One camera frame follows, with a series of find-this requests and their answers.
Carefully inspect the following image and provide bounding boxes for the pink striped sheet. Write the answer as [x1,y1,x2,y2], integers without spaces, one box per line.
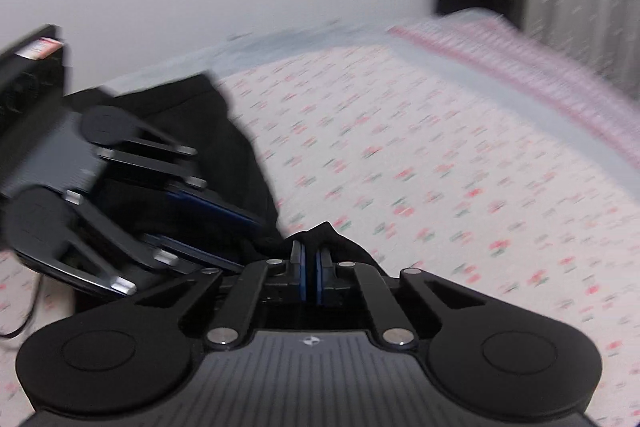
[390,10,639,154]

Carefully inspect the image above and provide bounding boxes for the cherry print white cloth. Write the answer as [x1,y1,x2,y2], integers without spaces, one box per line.
[0,43,640,427]

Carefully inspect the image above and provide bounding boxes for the black pants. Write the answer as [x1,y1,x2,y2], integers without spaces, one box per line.
[60,72,386,323]

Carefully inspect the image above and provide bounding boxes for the black cable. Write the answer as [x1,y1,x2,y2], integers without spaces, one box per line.
[0,267,44,339]

